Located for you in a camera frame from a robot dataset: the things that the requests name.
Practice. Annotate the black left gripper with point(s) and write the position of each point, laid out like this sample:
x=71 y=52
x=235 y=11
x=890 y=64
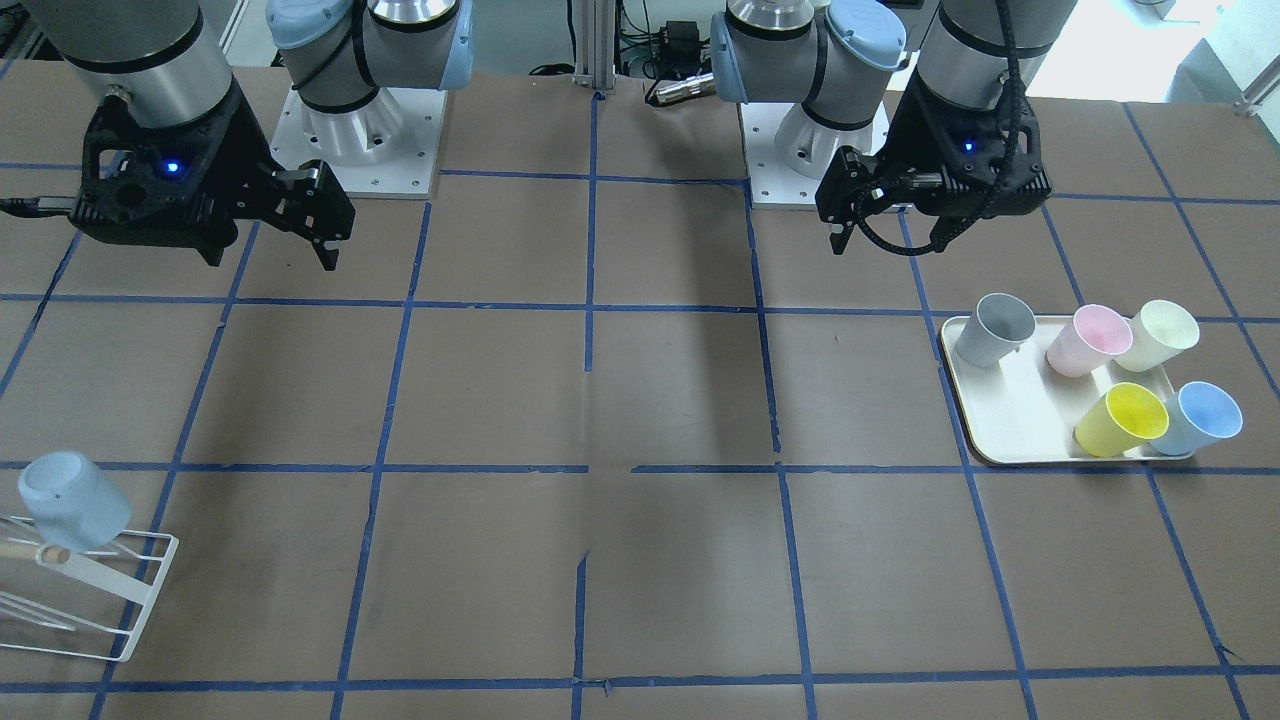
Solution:
x=912 y=138

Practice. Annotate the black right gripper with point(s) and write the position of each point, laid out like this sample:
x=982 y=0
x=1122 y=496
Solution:
x=243 y=160

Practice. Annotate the light blue plastic cup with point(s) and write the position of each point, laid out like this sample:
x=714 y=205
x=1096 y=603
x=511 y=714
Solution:
x=73 y=503

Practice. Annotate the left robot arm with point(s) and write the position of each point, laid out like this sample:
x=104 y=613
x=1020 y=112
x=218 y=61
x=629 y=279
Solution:
x=837 y=60

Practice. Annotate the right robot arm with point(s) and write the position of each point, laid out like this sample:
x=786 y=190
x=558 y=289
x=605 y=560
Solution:
x=164 y=60

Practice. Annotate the grey plastic cup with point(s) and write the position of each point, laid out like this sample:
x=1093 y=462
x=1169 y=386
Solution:
x=1000 y=323

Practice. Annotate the pink plastic cup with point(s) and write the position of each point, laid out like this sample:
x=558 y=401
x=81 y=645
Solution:
x=1094 y=336

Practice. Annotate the cream plastic cup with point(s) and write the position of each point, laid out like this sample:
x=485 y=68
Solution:
x=1160 y=330

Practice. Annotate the yellow plastic cup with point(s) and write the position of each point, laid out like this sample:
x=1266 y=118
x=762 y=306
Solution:
x=1125 y=417

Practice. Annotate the silver flashlight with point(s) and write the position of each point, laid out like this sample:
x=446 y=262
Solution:
x=664 y=94

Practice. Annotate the beige plastic tray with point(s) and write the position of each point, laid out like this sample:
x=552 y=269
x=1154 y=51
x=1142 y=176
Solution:
x=1020 y=411

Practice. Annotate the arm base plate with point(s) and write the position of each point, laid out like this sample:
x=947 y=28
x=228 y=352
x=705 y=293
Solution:
x=387 y=150
x=787 y=152

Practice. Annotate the white wire cup rack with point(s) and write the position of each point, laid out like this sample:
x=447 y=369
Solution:
x=91 y=605

